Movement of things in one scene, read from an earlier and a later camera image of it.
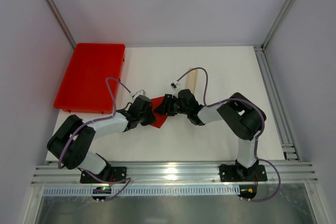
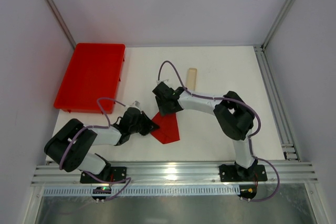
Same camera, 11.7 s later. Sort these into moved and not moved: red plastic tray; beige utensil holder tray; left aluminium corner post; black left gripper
Moved: black left gripper
Not moved: red plastic tray; left aluminium corner post; beige utensil holder tray
